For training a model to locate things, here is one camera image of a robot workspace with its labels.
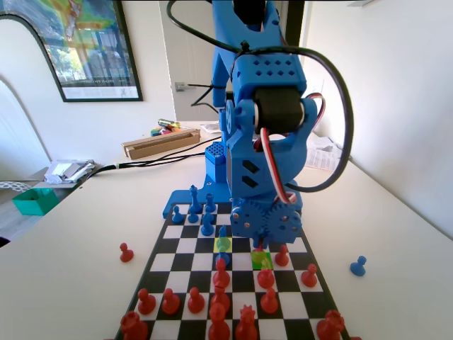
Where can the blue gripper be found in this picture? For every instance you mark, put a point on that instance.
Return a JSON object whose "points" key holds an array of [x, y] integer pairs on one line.
{"points": [[265, 226]]}

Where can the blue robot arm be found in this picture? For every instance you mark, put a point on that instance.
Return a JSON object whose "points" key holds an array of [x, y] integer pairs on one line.
{"points": [[269, 74]]}

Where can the red chess pawn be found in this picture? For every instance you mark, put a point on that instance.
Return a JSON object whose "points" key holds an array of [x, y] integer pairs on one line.
{"points": [[146, 304], [309, 278], [126, 254], [269, 302], [170, 304], [195, 301], [282, 258]]}

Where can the blue chess pawn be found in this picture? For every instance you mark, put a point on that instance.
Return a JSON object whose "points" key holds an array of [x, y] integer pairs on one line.
{"points": [[223, 258], [193, 217], [177, 216], [358, 267]]}

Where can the blue chess rook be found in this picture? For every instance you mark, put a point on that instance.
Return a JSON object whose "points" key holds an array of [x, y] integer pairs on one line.
{"points": [[210, 202]]}

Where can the blue chess king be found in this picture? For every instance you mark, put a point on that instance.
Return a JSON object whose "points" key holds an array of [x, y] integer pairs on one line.
{"points": [[194, 200]]}

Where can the red chess queen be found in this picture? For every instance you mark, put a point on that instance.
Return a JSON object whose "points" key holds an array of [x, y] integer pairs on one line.
{"points": [[246, 326]]}

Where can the black white chessboard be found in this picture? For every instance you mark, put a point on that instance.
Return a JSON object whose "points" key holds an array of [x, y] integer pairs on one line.
{"points": [[240, 280]]}

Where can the printed paper sheet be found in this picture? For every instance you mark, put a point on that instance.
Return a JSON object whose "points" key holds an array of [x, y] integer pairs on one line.
{"points": [[320, 159]]}

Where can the white paper sheets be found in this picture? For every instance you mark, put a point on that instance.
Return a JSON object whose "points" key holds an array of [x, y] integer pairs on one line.
{"points": [[322, 141]]}

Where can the small white paper sheet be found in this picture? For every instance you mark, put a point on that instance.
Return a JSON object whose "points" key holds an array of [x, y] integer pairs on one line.
{"points": [[210, 128]]}

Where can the long cardboard box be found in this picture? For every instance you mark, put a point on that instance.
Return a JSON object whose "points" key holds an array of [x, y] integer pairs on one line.
{"points": [[159, 145]]}

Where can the colourful marker set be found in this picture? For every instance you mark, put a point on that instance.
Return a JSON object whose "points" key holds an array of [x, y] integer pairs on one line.
{"points": [[161, 132]]}

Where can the yellow green marker tube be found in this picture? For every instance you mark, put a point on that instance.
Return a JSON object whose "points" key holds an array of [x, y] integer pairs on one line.
{"points": [[168, 123]]}

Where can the grey paper pile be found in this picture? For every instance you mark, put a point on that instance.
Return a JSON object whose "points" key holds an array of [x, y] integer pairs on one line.
{"points": [[67, 170]]}

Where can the green plastic box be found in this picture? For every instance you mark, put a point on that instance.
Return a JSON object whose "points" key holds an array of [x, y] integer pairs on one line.
{"points": [[33, 205]]}

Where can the framed map poster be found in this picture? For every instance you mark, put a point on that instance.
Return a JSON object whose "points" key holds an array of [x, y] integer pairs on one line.
{"points": [[95, 53]]}

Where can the white perforated bowl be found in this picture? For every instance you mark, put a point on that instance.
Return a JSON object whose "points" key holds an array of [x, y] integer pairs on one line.
{"points": [[12, 186]]}

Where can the white arched panel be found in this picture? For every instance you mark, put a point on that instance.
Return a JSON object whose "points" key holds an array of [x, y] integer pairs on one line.
{"points": [[21, 53]]}

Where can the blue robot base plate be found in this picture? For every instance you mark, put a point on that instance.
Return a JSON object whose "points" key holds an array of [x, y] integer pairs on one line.
{"points": [[184, 202]]}

